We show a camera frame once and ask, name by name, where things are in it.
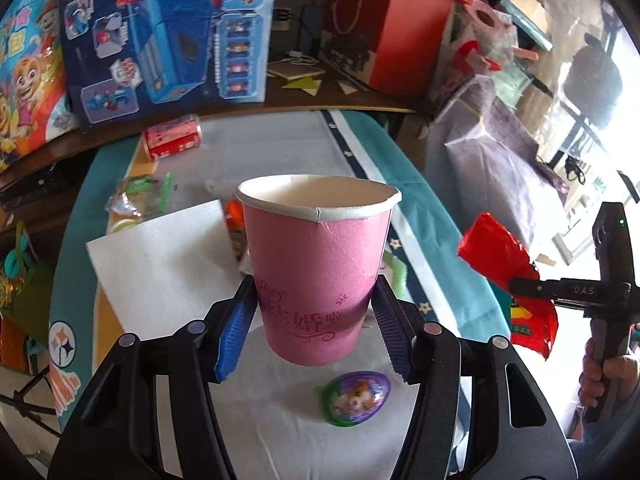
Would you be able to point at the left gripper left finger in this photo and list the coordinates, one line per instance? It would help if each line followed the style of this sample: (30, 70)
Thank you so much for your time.
(114, 433)

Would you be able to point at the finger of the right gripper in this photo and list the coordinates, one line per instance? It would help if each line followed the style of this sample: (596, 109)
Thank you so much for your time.
(579, 294)

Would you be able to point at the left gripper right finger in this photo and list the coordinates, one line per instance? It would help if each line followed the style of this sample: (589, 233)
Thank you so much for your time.
(513, 433)

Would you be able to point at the pink paper cup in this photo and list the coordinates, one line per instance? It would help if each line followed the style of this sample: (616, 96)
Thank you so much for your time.
(316, 244)

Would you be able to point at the white paper napkin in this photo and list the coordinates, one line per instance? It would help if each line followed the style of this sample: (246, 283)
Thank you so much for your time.
(166, 272)

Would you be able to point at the green clear snack wrapper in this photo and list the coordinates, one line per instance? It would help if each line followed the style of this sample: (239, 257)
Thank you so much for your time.
(142, 197)

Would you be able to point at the red cola can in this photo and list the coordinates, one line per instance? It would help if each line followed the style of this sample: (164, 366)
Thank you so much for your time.
(172, 137)

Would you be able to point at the person's right hand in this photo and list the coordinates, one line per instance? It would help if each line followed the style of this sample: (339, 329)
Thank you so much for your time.
(622, 369)

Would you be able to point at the purple chocolate egg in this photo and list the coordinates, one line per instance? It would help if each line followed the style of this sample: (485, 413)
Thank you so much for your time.
(353, 398)

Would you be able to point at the black tripod stand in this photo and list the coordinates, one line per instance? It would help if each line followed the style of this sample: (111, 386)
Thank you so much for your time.
(33, 401)

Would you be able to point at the teal patterned table cloth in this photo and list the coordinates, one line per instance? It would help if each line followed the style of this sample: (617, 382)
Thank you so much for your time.
(267, 409)

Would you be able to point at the green gift bag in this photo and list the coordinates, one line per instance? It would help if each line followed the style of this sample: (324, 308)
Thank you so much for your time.
(26, 288)

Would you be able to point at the purple woven bag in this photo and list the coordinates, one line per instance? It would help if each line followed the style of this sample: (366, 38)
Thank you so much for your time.
(480, 158)

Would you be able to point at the orange snack packet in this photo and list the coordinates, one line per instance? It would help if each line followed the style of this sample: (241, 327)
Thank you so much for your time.
(234, 216)

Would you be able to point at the dark wooden tv cabinet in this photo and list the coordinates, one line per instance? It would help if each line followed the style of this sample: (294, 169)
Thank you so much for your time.
(338, 91)

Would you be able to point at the red gift box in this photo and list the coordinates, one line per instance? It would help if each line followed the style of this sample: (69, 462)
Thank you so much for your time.
(391, 46)

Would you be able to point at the blue toy truck box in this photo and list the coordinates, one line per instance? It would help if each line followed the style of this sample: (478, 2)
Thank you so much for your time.
(131, 59)

